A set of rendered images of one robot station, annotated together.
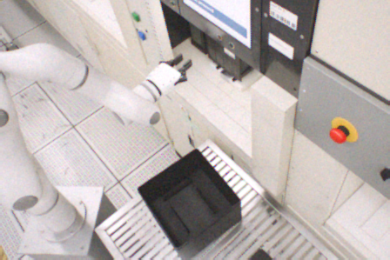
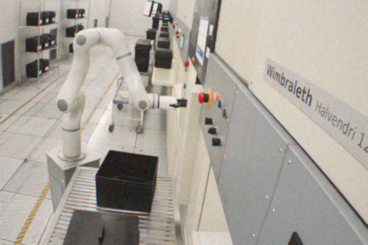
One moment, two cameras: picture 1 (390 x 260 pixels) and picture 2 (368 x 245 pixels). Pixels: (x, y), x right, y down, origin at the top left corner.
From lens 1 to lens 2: 0.93 m
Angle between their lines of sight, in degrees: 40
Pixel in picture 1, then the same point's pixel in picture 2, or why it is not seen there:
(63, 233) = (65, 156)
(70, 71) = (121, 46)
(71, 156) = not seen: hidden behind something
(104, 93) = (128, 72)
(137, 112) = (135, 90)
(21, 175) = (71, 89)
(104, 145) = not seen: hidden behind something
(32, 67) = (108, 34)
